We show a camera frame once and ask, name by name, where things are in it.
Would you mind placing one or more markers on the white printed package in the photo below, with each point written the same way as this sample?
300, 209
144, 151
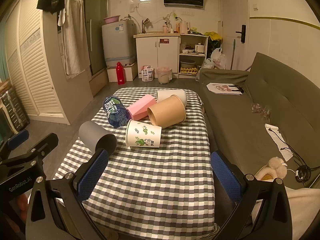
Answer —
147, 73

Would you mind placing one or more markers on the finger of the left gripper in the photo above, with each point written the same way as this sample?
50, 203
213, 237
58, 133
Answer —
15, 141

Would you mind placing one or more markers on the checkered tablecloth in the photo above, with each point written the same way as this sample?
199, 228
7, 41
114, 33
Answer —
159, 193

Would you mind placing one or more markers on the black door handle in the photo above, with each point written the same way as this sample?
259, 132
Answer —
242, 33

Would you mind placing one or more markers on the white louvered wardrobe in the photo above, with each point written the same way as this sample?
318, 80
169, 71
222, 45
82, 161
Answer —
27, 63

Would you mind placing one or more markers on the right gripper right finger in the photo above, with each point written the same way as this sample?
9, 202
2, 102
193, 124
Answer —
262, 209

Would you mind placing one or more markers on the grey cup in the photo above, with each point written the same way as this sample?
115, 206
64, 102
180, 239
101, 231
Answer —
95, 137

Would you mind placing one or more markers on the crumpled clear plastic wrap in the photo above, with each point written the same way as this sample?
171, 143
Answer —
264, 111

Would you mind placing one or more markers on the black hanging cloth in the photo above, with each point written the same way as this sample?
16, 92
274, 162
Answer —
51, 6

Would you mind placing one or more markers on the pink basin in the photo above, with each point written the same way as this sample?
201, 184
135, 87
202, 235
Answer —
111, 19

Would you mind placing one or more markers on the brown kraft paper cup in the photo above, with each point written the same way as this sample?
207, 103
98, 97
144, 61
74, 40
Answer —
168, 112

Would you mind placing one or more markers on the white kitchen cabinet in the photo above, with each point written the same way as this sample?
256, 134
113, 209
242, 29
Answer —
158, 50

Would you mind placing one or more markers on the white washing machine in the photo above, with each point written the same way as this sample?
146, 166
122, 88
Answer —
118, 43

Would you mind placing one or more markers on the open white shelf unit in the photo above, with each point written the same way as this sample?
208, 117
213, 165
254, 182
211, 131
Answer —
192, 54

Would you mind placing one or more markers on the white patterned paper cup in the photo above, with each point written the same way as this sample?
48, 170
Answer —
141, 134

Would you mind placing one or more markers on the red thermos bottle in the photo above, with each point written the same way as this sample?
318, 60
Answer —
120, 71

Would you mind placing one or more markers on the pink rectangular box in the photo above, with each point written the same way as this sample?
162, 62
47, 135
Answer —
139, 109

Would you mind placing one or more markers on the white plastic bag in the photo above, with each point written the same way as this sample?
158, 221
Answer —
217, 60

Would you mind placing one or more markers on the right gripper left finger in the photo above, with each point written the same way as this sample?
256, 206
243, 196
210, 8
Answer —
44, 220

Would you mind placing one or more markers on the fluffy beige slipper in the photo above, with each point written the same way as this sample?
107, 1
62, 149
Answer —
275, 168

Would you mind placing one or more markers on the blue drink bottle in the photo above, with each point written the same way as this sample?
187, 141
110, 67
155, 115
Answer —
117, 114

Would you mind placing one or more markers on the hanging beige towel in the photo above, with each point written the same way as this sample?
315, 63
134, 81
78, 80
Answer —
74, 38

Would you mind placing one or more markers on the white cloth on sofa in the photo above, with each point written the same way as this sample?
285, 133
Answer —
282, 146

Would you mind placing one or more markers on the white blanket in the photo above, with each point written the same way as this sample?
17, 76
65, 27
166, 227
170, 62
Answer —
304, 206

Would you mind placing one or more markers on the grey sofa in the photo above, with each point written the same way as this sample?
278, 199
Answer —
241, 135

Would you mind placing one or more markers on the white trash bin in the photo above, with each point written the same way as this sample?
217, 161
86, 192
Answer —
164, 75

